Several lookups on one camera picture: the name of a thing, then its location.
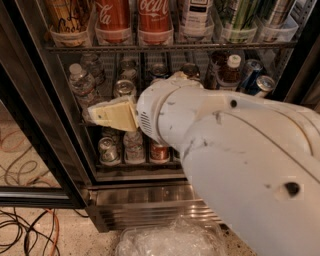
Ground red coca-cola can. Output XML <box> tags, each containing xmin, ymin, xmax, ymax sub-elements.
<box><xmin>95</xmin><ymin>0</ymin><xmax>130</xmax><ymax>43</ymax></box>
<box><xmin>137</xmin><ymin>0</ymin><xmax>170</xmax><ymax>45</ymax></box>

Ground red can bottom shelf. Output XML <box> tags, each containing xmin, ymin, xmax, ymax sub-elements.
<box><xmin>150</xmin><ymin>140</ymin><xmax>170</xmax><ymax>164</ymax></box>

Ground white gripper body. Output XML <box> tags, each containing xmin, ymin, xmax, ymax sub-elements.
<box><xmin>135</xmin><ymin>77</ymin><xmax>204</xmax><ymax>146</ymax></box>

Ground silver green can bottom left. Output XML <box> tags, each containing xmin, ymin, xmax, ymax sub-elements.
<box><xmin>98</xmin><ymin>137</ymin><xmax>120</xmax><ymax>166</ymax></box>

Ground orange gold soda can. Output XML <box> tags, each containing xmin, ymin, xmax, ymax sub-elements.
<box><xmin>44</xmin><ymin>0</ymin><xmax>92</xmax><ymax>47</ymax></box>

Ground red Coca-Cola can left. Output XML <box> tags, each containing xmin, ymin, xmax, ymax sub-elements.
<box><xmin>95</xmin><ymin>0</ymin><xmax>130</xmax><ymax>43</ymax></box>

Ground blue silver can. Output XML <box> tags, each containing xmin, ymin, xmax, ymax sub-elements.
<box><xmin>238</xmin><ymin>59</ymin><xmax>263</xmax><ymax>92</ymax></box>
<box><xmin>248</xmin><ymin>75</ymin><xmax>275</xmax><ymax>98</ymax></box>

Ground small water bottle bottom shelf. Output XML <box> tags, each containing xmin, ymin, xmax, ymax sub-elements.
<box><xmin>123</xmin><ymin>131</ymin><xmax>145</xmax><ymax>164</ymax></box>

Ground rear clear water bottle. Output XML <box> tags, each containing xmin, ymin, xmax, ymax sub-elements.
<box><xmin>80</xmin><ymin>53</ymin><xmax>106</xmax><ymax>86</ymax></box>

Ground clear water bottle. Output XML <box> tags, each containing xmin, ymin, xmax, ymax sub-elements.
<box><xmin>80</xmin><ymin>53</ymin><xmax>106</xmax><ymax>86</ymax></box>
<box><xmin>69</xmin><ymin>63</ymin><xmax>102</xmax><ymax>123</ymax></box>

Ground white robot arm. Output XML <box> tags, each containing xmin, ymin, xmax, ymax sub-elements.
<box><xmin>89</xmin><ymin>75</ymin><xmax>320</xmax><ymax>256</ymax></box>

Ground brown tea bottle white cap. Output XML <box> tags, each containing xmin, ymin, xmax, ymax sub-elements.
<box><xmin>216</xmin><ymin>54</ymin><xmax>241</xmax><ymax>91</ymax></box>

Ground red Coca-Cola can right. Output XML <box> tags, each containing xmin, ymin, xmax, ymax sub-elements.
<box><xmin>137</xmin><ymin>0</ymin><xmax>170</xmax><ymax>45</ymax></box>

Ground blue silver can rear right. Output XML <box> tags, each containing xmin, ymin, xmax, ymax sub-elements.
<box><xmin>238</xmin><ymin>59</ymin><xmax>263</xmax><ymax>92</ymax></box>

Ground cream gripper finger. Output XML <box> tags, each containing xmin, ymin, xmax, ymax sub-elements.
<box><xmin>168</xmin><ymin>71</ymin><xmax>189</xmax><ymax>80</ymax></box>
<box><xmin>88</xmin><ymin>96</ymin><xmax>139</xmax><ymax>132</ymax></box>

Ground black floor cables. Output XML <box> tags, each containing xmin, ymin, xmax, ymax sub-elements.
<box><xmin>0</xmin><ymin>207</ymin><xmax>89</xmax><ymax>256</ymax></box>

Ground white green can middle shelf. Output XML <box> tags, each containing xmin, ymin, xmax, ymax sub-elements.
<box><xmin>113</xmin><ymin>79</ymin><xmax>136</xmax><ymax>98</ymax></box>

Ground top wire shelf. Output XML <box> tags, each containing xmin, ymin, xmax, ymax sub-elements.
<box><xmin>45</xmin><ymin>41</ymin><xmax>297</xmax><ymax>54</ymax></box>

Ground orange floor cable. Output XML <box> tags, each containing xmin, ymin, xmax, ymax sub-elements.
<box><xmin>44</xmin><ymin>208</ymin><xmax>61</xmax><ymax>256</ymax></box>

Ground front clear water bottle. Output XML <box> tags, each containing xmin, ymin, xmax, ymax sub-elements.
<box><xmin>69</xmin><ymin>63</ymin><xmax>102</xmax><ymax>123</ymax></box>

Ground green striped can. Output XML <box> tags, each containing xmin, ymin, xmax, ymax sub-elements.
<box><xmin>216</xmin><ymin>0</ymin><xmax>259</xmax><ymax>43</ymax></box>

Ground white labelled bottle top shelf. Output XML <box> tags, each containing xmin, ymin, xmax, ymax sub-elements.
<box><xmin>180</xmin><ymin>0</ymin><xmax>213</xmax><ymax>38</ymax></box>

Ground stainless steel fridge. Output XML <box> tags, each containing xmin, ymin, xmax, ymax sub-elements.
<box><xmin>0</xmin><ymin>0</ymin><xmax>319</xmax><ymax>232</ymax></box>

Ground clear plastic bag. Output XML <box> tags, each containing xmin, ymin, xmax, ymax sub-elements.
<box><xmin>115</xmin><ymin>215</ymin><xmax>227</xmax><ymax>256</ymax></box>

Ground silver green can right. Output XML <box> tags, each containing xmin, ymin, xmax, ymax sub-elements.
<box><xmin>259</xmin><ymin>0</ymin><xmax>296</xmax><ymax>42</ymax></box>

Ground silver green can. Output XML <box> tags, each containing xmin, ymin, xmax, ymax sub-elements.
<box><xmin>259</xmin><ymin>0</ymin><xmax>296</xmax><ymax>42</ymax></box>
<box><xmin>98</xmin><ymin>137</ymin><xmax>120</xmax><ymax>166</ymax></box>

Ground blue silver can front right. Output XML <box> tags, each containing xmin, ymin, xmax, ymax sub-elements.
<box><xmin>248</xmin><ymin>75</ymin><xmax>275</xmax><ymax>98</ymax></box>

